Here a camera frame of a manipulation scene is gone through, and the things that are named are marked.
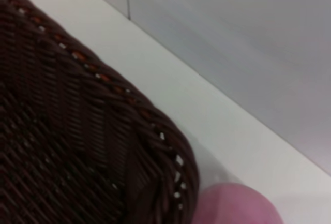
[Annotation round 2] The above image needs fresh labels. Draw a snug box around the dark brown woven basket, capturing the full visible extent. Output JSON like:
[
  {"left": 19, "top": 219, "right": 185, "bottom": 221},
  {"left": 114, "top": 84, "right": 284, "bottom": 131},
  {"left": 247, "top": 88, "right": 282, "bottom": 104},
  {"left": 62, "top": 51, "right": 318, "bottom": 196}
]
[{"left": 0, "top": 0, "right": 206, "bottom": 224}]

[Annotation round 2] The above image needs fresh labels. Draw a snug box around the pink round peach toy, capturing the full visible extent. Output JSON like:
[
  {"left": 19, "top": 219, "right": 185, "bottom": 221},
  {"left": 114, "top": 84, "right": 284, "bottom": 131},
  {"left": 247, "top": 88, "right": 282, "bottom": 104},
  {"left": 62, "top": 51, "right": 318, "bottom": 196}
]
[{"left": 192, "top": 182, "right": 285, "bottom": 224}]

